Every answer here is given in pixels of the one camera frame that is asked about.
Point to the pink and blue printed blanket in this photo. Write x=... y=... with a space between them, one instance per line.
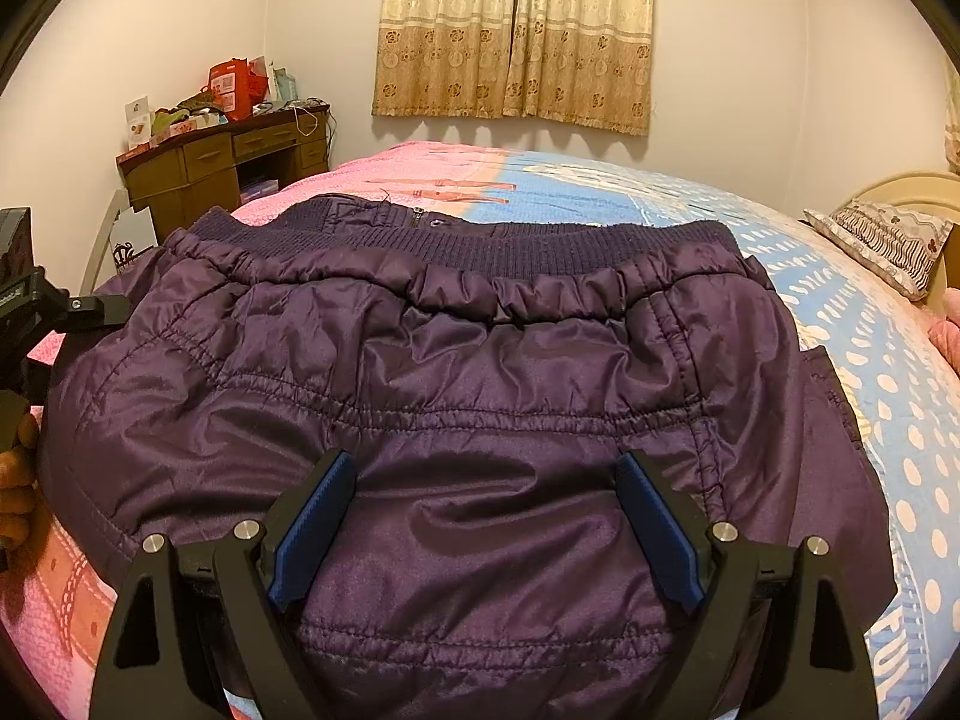
x=847 y=292

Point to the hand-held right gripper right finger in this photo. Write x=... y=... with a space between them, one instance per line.
x=660 y=532

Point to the patterned pillow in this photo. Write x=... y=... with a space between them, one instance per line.
x=885 y=244

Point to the brown wooden desk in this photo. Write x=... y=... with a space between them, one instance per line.
x=210 y=165

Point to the white board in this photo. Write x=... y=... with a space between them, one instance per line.
x=135 y=236

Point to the red paper bag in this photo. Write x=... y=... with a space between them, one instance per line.
x=236 y=88

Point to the white card box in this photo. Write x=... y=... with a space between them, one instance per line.
x=137 y=122

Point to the pink cloth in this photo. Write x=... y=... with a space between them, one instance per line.
x=946 y=341

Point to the pink flat box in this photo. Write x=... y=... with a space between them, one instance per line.
x=187 y=131

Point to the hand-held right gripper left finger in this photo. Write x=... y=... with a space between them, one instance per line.
x=307 y=532

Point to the light blue bag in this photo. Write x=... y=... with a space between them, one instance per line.
x=283 y=85

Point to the beige patterned curtain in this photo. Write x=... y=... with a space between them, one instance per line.
x=446 y=30
x=585 y=37

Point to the cream bed headboard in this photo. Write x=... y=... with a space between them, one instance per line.
x=911 y=191

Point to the green cloth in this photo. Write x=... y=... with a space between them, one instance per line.
x=171 y=120

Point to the purple padded jacket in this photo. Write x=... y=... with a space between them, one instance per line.
x=465 y=375

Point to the person's left hand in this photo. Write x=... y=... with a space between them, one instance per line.
x=19 y=487

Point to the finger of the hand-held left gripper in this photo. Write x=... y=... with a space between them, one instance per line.
x=90 y=311

